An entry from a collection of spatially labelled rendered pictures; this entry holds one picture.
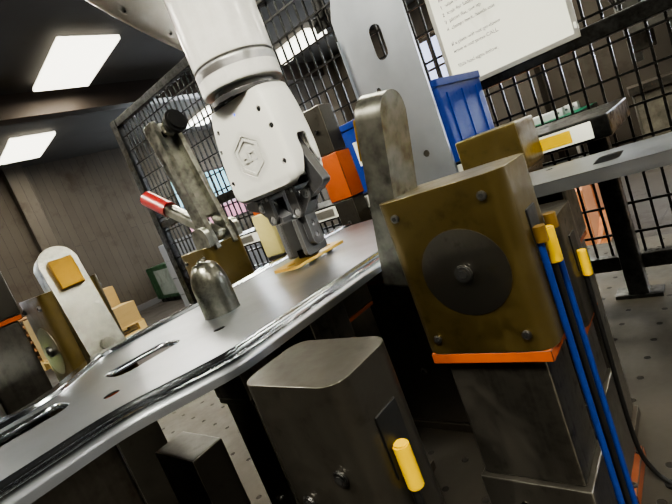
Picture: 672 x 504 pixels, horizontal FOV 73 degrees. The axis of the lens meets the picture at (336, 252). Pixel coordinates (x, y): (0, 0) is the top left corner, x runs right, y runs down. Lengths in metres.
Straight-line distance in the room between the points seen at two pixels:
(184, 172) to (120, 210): 9.68
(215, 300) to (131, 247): 9.81
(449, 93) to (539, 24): 0.21
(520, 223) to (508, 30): 0.66
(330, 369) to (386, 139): 0.16
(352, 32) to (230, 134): 0.31
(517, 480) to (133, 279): 9.87
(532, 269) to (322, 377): 0.15
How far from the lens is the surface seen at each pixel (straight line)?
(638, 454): 0.57
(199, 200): 0.60
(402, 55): 0.69
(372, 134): 0.32
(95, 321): 0.51
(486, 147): 0.61
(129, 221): 10.28
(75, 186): 10.17
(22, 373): 0.54
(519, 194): 0.29
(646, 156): 0.45
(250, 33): 0.48
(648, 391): 0.69
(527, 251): 0.29
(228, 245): 0.58
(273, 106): 0.44
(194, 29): 0.48
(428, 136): 0.68
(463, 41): 0.95
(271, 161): 0.45
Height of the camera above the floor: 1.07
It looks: 9 degrees down
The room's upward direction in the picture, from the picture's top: 21 degrees counter-clockwise
